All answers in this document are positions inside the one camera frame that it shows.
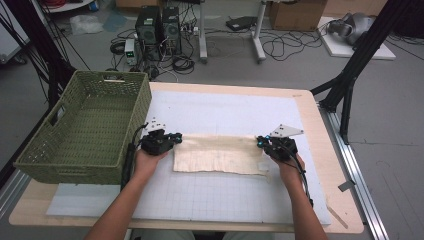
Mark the white desk frame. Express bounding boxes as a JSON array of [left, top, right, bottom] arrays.
[[198, 0, 268, 64]]

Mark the black metal stand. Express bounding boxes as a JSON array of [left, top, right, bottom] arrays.
[[0, 0, 78, 109], [309, 0, 414, 145]]

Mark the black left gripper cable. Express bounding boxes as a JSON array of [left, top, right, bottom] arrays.
[[119, 122, 150, 192]]

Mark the small grey power supply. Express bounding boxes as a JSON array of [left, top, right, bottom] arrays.
[[124, 38, 139, 67]]

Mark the coiled black cable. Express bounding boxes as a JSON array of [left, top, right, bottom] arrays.
[[171, 54, 196, 75]]

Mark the clear plastic bag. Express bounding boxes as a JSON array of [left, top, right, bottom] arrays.
[[69, 14, 104, 36]]

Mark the person's right hand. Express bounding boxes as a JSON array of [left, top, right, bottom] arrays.
[[270, 153, 306, 188]]

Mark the green woven basket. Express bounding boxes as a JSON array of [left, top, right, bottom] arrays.
[[13, 69, 153, 186]]

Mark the aluminium rail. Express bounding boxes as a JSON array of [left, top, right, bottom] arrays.
[[318, 103, 390, 240]]

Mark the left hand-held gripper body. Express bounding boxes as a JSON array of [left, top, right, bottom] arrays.
[[140, 117, 175, 157]]

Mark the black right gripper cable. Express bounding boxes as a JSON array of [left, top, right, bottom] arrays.
[[282, 139, 315, 208]]

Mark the brown cardboard box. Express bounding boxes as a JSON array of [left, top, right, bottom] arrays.
[[269, 0, 329, 32]]

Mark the person's left hand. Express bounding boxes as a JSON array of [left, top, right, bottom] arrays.
[[133, 148, 168, 184]]

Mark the black flat device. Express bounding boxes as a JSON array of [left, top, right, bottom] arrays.
[[225, 15, 258, 32]]

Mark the white floor board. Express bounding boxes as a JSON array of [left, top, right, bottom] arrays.
[[318, 16, 397, 61]]

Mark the cream printed cloth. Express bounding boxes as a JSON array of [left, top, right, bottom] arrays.
[[172, 133, 273, 183]]

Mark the black computer tower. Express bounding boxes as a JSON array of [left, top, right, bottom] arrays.
[[161, 6, 183, 56], [134, 5, 163, 46]]

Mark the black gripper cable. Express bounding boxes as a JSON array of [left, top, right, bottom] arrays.
[[282, 139, 315, 208], [119, 122, 150, 192]]

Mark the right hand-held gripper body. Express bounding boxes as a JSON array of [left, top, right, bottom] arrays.
[[264, 123, 305, 163]]

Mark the black floor cable tangle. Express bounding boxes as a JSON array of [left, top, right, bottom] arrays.
[[259, 28, 324, 62]]

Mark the grey tape piece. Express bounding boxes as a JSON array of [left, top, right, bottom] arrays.
[[337, 179, 357, 193]]

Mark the white grid mat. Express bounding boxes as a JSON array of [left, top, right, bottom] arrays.
[[45, 89, 333, 226]]

